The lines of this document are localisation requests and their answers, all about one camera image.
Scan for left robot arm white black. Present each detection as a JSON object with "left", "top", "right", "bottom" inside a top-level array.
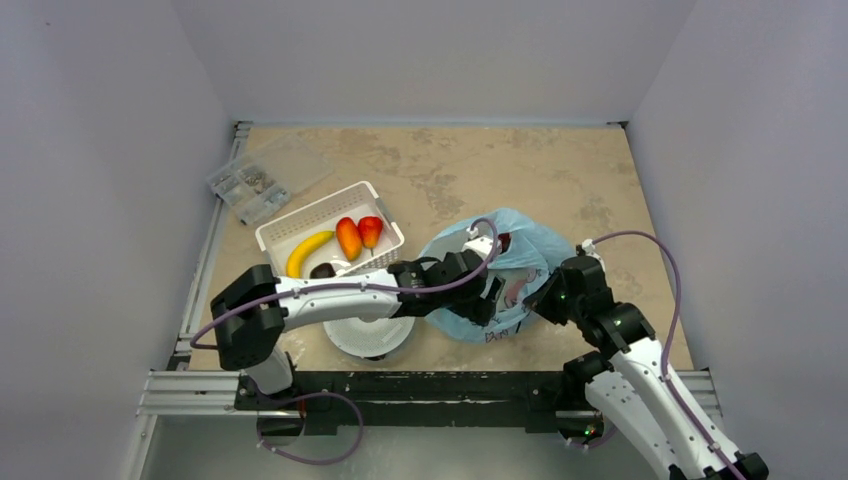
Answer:
[{"left": 208, "top": 248, "right": 497, "bottom": 409}]

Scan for dark fruit in basket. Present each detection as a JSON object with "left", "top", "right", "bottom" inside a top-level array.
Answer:
[{"left": 309, "top": 262, "right": 337, "bottom": 279}]

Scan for red fake grapes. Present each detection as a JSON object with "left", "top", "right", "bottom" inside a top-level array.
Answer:
[{"left": 498, "top": 233, "right": 512, "bottom": 254}]

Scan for white perforated plastic basket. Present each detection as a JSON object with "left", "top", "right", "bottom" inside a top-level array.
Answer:
[{"left": 255, "top": 181, "right": 405, "bottom": 275}]

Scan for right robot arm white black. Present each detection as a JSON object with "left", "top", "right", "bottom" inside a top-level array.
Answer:
[{"left": 524, "top": 256, "right": 769, "bottom": 479}]

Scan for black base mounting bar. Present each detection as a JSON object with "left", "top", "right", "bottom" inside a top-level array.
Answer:
[{"left": 234, "top": 371, "right": 606, "bottom": 440}]

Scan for red orange fake fruit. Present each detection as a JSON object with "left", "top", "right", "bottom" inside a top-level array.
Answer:
[{"left": 335, "top": 217, "right": 363, "bottom": 262}]

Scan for light blue plastic bag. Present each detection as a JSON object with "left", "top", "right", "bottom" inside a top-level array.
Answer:
[{"left": 425, "top": 208, "right": 576, "bottom": 344}]

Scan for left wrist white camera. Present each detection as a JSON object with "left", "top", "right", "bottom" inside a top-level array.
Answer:
[{"left": 461, "top": 227, "right": 503, "bottom": 264}]

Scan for clear plastic screw organizer box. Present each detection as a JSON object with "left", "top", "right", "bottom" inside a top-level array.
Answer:
[{"left": 207, "top": 134, "right": 333, "bottom": 226}]

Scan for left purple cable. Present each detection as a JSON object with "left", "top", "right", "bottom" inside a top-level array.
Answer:
[{"left": 190, "top": 217, "right": 500, "bottom": 351}]

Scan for yellow fake fruit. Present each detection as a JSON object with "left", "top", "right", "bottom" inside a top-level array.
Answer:
[{"left": 285, "top": 231, "right": 335, "bottom": 278}]

